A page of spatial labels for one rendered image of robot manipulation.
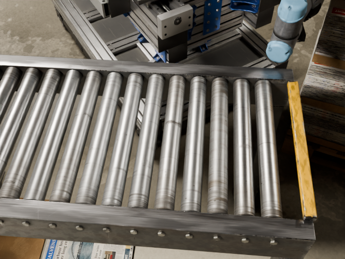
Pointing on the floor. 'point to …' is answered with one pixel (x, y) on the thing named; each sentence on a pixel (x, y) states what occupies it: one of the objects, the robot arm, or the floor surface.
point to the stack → (325, 91)
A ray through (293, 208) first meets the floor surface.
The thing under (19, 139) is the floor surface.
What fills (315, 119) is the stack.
